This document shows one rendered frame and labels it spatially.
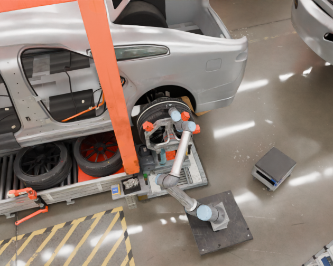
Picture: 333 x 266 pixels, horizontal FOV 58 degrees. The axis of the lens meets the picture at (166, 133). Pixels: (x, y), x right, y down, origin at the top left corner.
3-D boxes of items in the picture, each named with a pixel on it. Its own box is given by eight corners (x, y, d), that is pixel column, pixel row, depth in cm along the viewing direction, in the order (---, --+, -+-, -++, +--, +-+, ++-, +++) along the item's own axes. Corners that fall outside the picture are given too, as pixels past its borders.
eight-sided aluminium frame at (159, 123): (190, 142, 368) (192, 112, 326) (192, 146, 364) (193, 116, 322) (147, 151, 362) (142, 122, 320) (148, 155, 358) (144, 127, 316)
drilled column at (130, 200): (135, 200, 386) (131, 184, 353) (137, 207, 380) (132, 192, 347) (128, 202, 385) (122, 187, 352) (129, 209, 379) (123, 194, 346)
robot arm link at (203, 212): (215, 224, 312) (205, 221, 300) (203, 218, 325) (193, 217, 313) (219, 209, 314) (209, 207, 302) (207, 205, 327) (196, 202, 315)
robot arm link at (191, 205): (201, 220, 322) (160, 186, 280) (189, 215, 335) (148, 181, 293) (207, 207, 327) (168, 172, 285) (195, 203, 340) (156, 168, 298)
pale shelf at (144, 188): (147, 179, 357) (146, 177, 355) (149, 191, 347) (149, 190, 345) (111, 187, 352) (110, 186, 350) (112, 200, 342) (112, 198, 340)
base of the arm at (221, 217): (228, 216, 315) (222, 215, 309) (216, 228, 321) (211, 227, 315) (219, 202, 329) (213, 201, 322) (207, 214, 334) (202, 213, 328)
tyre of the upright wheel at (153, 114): (145, 94, 323) (129, 133, 368) (149, 109, 309) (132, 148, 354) (199, 100, 351) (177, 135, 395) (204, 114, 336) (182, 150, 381)
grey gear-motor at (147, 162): (150, 151, 423) (148, 135, 396) (157, 176, 398) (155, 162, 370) (138, 153, 421) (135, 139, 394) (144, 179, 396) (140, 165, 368)
